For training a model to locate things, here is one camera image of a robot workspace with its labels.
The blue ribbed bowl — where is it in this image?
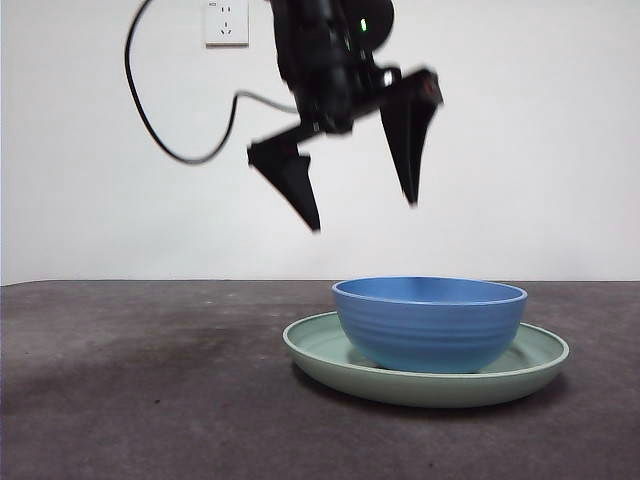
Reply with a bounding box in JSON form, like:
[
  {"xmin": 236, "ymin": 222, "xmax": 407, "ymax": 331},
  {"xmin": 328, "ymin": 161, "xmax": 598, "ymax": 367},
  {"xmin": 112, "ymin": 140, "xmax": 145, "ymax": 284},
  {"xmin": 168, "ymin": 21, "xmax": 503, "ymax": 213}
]
[{"xmin": 331, "ymin": 276, "xmax": 529, "ymax": 374}]

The green round plate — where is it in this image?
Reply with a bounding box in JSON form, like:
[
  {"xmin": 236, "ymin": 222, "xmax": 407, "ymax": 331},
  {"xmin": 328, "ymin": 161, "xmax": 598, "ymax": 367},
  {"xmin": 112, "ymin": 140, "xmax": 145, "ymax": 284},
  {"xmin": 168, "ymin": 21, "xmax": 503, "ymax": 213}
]
[{"xmin": 282, "ymin": 310, "xmax": 571, "ymax": 409}]

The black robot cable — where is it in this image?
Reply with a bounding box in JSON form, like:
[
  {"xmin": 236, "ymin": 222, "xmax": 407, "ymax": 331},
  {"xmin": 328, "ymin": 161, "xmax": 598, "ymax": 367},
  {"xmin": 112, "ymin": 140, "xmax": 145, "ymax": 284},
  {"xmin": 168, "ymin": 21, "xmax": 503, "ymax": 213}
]
[{"xmin": 123, "ymin": 0, "xmax": 299, "ymax": 165}]

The white wall socket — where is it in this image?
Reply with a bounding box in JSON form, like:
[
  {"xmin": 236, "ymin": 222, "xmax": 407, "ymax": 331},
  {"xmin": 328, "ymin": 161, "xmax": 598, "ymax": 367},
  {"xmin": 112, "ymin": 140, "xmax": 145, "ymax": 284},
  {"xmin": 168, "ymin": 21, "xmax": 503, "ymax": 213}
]
[{"xmin": 204, "ymin": 0, "xmax": 250, "ymax": 49}]

